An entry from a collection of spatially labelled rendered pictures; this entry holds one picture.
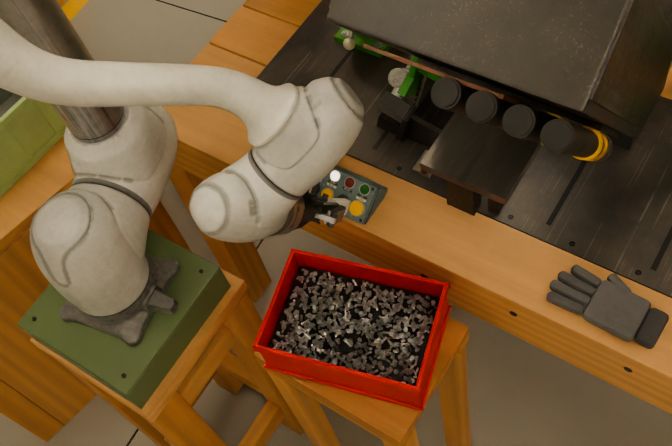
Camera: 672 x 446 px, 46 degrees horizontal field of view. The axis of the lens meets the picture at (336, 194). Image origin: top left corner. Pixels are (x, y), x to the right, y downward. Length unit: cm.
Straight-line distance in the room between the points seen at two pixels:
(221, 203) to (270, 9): 100
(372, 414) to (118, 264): 53
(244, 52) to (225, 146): 30
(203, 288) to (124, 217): 22
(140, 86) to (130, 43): 238
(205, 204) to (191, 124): 72
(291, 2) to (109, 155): 79
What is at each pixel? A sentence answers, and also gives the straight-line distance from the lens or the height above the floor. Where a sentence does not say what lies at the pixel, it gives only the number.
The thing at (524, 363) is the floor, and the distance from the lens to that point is 241.
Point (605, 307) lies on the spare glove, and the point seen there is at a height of 92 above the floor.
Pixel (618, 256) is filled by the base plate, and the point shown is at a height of 90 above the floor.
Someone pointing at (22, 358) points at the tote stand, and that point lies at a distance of 231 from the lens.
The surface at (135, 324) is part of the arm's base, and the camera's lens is 154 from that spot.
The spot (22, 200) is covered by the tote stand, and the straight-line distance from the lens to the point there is 203.
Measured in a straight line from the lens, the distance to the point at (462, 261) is 153.
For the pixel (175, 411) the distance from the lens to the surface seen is 167.
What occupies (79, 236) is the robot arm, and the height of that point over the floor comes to 120.
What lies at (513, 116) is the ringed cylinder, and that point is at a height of 150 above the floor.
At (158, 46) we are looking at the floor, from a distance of 339.
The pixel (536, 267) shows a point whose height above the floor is 90.
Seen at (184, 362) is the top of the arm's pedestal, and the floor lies 85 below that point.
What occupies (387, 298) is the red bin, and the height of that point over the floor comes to 88.
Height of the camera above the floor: 224
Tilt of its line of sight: 56 degrees down
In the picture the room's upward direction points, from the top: 16 degrees counter-clockwise
